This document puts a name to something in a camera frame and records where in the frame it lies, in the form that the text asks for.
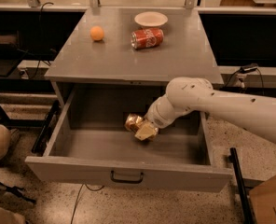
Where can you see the black tool on floor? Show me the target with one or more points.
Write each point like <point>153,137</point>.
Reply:
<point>17,191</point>

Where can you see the black drawer handle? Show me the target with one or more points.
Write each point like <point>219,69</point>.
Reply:
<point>126,178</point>

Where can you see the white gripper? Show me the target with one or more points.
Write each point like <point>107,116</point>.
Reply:
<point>155,118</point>

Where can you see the red cola can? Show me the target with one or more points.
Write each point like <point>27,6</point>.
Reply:
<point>146,38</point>

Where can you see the grey cabinet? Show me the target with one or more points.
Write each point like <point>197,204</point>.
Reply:
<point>111,77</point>

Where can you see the black power adapter with cable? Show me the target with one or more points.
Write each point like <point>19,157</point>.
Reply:
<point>242,73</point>

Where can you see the black drawer slide rail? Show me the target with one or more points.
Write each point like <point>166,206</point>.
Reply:
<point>45,131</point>

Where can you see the white bowl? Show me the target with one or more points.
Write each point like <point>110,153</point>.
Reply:
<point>150,19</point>

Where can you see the open grey top drawer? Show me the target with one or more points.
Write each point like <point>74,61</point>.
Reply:
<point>86,148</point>

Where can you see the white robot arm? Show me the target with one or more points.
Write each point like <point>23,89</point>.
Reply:
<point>183,95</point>

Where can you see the orange fruit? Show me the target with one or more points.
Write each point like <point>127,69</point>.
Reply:
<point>97,33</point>

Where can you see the brown cardboard box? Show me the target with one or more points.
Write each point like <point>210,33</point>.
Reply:
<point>263,200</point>

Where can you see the black metal bar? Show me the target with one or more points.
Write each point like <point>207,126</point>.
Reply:
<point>247,213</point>

